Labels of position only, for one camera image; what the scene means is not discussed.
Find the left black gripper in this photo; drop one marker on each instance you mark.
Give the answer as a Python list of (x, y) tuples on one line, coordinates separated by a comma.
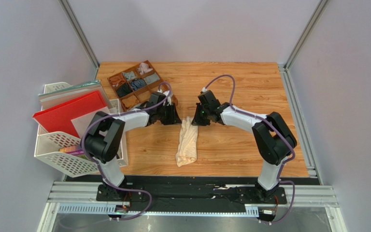
[(174, 118)]

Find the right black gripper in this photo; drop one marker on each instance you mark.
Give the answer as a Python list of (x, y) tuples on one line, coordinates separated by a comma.
[(202, 115)]

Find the beige boxer shorts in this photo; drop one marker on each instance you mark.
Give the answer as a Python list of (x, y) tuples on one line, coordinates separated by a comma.
[(187, 148)]

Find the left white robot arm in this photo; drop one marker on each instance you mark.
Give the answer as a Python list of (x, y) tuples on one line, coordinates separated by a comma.
[(102, 139)]

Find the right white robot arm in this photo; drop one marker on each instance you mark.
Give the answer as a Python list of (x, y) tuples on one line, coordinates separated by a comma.
[(274, 139)]

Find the grey rolled cloth right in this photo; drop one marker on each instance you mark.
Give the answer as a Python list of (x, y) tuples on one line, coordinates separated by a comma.
[(152, 78)]

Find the grey rolled cloth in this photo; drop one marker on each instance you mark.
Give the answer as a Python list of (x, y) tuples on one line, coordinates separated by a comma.
[(129, 75), (152, 78)]

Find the orange rolled cloth lower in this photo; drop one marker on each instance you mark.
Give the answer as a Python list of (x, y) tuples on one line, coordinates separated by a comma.
[(130, 102)]

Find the orange rolled cloth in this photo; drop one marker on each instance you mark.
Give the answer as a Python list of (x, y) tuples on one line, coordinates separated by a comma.
[(130, 102), (117, 80)]

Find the brown compartment organizer box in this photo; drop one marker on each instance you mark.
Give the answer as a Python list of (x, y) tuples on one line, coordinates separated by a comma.
[(144, 93)]

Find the striped blue rolled cloth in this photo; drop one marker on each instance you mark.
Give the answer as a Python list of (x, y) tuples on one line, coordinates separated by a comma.
[(137, 84)]

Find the black rolled cloth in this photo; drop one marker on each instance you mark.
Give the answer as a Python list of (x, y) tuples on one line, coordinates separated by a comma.
[(123, 90)]

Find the pink rolled cloth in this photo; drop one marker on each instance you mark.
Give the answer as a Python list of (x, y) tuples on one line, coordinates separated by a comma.
[(144, 68)]

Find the grey rolled cloth top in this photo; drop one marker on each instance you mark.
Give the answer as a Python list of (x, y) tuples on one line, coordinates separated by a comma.
[(129, 75)]

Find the orange rolled cloth top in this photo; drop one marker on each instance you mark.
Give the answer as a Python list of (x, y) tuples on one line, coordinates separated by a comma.
[(117, 80)]

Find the translucent white folder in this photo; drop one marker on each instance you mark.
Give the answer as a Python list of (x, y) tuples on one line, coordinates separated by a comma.
[(82, 122)]

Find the purple book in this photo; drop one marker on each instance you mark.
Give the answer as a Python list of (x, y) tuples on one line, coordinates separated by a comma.
[(74, 150)]

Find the red folder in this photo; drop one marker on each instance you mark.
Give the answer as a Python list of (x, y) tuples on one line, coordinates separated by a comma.
[(59, 117)]

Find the white file rack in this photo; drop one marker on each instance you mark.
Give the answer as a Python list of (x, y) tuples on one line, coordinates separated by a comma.
[(48, 145)]

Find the grey folder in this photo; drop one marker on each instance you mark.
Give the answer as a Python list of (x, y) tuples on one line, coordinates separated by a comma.
[(56, 93)]

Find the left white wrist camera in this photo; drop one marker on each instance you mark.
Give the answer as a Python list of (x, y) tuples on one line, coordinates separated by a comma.
[(169, 100)]

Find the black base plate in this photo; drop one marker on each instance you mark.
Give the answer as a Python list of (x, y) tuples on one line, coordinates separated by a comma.
[(177, 190)]

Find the white slotted cable duct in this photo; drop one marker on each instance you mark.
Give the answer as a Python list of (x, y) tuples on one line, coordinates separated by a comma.
[(194, 210)]

